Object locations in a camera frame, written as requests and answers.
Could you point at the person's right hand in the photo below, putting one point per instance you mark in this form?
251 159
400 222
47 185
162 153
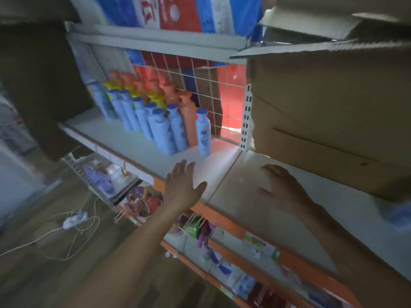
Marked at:
285 192

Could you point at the person's left hand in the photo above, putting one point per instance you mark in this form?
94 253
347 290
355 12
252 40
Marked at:
181 192

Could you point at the person's right thumb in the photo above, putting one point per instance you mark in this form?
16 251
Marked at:
265 191

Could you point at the person's left thumb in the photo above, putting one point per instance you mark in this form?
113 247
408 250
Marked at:
201 189

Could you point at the person's left little finger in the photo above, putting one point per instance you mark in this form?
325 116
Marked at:
167 180

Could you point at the person's left middle finger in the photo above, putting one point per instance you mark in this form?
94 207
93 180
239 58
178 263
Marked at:
182 169

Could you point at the person's left forearm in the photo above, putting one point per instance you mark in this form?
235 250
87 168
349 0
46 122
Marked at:
128 256

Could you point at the person's right forearm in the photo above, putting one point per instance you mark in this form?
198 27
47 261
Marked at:
350 253

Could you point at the red snack packet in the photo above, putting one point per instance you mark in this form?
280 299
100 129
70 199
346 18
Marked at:
146 202

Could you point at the white metal shelf board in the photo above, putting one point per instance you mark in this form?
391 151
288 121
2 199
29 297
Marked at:
141 147
289 214

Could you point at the green hanging packet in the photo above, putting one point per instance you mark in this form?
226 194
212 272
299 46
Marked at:
193 228

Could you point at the row of blue bottles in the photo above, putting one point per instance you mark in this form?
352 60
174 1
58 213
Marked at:
162 129

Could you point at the purple hanging packet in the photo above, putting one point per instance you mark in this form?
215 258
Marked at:
205 234

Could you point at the row of orange bottles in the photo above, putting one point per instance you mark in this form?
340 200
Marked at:
186 115

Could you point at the pale plastic packets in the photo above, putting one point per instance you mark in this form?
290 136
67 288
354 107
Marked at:
102 176

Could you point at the yellow bottle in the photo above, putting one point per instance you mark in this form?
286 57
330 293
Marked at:
112 84
157 100

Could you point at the white slotted shelf upright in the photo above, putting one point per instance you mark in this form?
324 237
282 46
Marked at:
246 118

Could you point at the orange-edged shelf board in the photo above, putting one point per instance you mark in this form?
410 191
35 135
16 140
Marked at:
257 269

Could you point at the white power strip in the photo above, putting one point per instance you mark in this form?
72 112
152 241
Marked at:
75 219

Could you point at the large brown cardboard box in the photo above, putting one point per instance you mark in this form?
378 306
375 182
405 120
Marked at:
334 109

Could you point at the grey metal shelf board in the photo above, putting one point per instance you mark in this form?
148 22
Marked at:
154 41

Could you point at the blue packet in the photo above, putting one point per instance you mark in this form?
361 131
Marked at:
399 214

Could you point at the dark cardboard box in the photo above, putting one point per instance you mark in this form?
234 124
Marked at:
41 86

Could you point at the blue red white bags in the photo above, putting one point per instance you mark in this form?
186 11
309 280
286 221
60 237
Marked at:
179 12

